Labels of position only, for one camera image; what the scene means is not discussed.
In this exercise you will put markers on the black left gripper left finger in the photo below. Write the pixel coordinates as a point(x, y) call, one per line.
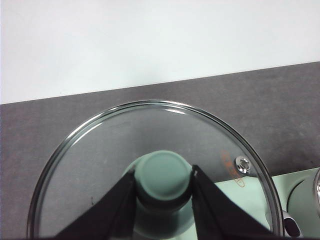
point(107, 215)

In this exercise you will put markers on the glass pot lid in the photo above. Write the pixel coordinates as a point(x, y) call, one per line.
point(162, 172)

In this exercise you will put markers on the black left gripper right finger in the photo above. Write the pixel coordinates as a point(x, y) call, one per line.
point(220, 215)

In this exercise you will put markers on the mint green breakfast machine base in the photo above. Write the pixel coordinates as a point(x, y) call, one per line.
point(300, 176)

